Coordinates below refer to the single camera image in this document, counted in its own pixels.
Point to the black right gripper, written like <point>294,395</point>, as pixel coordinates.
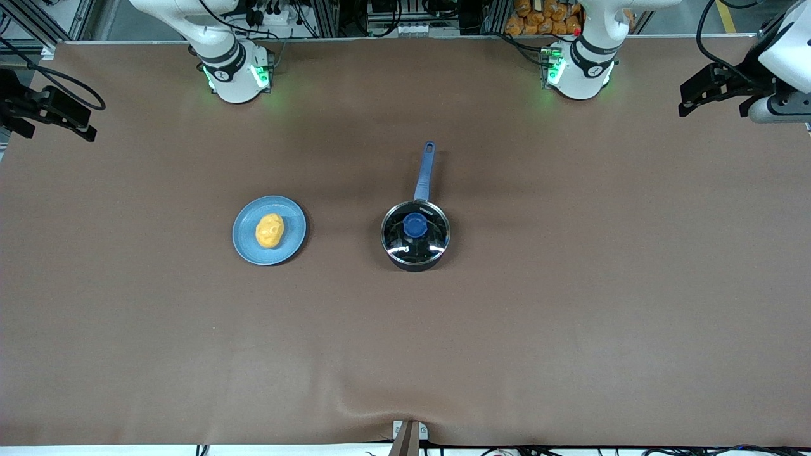
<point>14,100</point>

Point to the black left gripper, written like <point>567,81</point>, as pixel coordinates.
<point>745,88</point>

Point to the yellow potato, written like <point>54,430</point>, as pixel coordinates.
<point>269,231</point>

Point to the glass lid with blue knob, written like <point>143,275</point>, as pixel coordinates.
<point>405,248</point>

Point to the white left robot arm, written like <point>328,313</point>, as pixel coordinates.
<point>586,76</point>

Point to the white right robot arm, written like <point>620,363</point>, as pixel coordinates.
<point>231,82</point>

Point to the bag of orange snacks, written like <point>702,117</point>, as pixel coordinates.
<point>532,19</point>

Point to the round blue plate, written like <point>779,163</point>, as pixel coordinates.
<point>247,237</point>

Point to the white power strip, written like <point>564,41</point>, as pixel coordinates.
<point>272,14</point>

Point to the white connector block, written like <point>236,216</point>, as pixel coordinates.
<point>396,29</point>

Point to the brown table cover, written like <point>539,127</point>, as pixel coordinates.
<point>405,354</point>

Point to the metal table clamp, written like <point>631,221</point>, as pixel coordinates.
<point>408,443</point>

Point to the aluminium frame post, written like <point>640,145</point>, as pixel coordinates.
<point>325,19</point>
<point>497,18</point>

